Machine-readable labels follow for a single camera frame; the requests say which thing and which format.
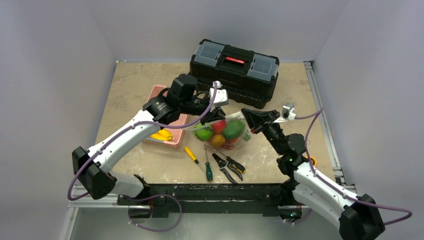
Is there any green toy bell pepper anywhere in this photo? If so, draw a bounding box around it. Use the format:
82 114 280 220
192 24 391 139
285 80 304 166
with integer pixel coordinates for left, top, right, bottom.
221 119 251 143

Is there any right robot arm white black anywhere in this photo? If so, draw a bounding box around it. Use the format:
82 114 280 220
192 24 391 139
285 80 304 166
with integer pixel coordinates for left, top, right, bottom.
241 108 386 240

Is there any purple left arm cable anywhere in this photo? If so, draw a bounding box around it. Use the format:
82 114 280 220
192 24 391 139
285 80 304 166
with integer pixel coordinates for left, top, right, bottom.
66 81 220 202

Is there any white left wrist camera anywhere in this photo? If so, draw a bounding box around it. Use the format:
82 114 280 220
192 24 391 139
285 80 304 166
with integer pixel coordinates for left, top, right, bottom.
209 81 230 108

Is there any green handled screwdriver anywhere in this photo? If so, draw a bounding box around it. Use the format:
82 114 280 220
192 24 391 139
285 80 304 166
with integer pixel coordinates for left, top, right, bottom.
204 147 213 183

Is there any yellow handled screwdriver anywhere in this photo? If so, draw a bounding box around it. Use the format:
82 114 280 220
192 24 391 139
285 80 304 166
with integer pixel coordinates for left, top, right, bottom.
184 146 205 173

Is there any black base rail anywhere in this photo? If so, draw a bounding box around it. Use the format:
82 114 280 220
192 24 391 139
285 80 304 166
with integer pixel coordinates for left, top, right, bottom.
117 183 309 222

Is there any yellow toy banana lower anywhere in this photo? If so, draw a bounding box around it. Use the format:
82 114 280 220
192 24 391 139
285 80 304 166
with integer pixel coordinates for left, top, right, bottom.
149 132 172 142

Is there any yellow toy banana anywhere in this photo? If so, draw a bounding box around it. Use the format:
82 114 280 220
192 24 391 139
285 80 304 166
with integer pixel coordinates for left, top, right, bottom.
149 132 172 142
157 128 173 139

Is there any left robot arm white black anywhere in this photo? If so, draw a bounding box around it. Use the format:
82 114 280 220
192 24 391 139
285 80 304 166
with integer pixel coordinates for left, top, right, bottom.
67 74 229 205

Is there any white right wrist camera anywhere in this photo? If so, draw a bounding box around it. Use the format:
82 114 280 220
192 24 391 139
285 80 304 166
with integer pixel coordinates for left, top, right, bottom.
281 103 297 122

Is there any yellow tape measure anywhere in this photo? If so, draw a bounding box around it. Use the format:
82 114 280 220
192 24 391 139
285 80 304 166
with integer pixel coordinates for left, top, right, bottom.
310 156 318 167

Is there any red toy bell pepper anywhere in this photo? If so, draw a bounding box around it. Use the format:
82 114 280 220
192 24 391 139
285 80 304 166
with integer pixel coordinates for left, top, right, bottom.
211 120 227 135

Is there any green toy melon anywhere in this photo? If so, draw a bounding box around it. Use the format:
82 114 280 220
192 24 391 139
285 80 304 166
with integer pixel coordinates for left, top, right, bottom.
193 123 214 142

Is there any black plastic toolbox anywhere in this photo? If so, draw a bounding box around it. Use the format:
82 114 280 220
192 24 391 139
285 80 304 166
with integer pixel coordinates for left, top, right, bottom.
188 39 280 109

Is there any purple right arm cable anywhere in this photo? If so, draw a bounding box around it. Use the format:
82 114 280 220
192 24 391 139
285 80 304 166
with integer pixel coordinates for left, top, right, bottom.
294 107 414 227

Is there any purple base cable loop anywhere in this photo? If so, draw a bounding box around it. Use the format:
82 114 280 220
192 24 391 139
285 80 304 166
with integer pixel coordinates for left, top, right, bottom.
127 193 185 233

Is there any pink plastic basket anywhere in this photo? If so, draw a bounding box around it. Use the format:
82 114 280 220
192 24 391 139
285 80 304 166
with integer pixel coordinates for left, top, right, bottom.
144 84 189 148

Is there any black orange screwdriver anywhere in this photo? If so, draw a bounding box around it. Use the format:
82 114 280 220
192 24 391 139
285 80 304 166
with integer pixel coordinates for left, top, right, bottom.
218 151 246 174

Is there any yellow toy banana upper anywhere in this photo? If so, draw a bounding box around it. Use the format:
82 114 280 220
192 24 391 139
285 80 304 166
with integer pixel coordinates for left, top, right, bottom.
157 128 173 139

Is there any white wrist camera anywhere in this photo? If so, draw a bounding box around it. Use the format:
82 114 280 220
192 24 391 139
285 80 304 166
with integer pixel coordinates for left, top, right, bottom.
281 103 297 122
209 81 230 108

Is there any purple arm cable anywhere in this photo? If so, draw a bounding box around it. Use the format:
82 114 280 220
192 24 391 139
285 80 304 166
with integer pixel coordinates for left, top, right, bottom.
66 81 220 202
294 107 414 227

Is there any clear zip top bag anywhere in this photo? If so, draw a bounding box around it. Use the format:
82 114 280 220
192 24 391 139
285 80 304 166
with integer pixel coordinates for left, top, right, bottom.
184 111 252 151

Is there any orange toy fruit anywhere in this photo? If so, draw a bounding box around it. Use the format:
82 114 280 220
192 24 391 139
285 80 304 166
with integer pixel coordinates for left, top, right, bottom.
209 134 226 149

